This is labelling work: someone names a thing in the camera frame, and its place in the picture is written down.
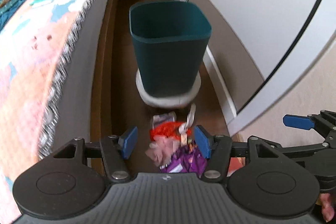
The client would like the round grey padded stool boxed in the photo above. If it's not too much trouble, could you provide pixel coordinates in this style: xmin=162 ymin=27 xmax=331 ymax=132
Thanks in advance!
xmin=135 ymin=69 xmax=202 ymax=109

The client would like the wooden bed with mattress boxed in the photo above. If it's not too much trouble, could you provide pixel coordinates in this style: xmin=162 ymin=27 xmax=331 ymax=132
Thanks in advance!
xmin=0 ymin=0 xmax=121 ymax=222

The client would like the small purple white packet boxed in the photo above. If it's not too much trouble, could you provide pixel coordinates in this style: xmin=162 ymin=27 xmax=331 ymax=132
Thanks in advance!
xmin=151 ymin=111 xmax=176 ymax=129

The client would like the person's right hand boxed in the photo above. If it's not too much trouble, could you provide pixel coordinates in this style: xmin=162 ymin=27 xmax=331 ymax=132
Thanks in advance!
xmin=319 ymin=193 xmax=335 ymax=222

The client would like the orange plastic bag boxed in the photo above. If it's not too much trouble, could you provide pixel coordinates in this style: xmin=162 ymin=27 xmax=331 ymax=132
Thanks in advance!
xmin=149 ymin=122 xmax=183 ymax=141

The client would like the teal plaid quilt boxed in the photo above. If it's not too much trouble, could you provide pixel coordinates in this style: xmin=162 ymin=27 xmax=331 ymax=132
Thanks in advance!
xmin=0 ymin=0 xmax=34 ymax=33

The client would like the dark teal trash bin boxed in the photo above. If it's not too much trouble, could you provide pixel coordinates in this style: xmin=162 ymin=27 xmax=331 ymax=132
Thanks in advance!
xmin=129 ymin=0 xmax=212 ymax=97

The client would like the purple chip bag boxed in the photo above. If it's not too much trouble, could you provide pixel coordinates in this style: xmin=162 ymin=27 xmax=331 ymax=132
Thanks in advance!
xmin=160 ymin=143 xmax=207 ymax=177

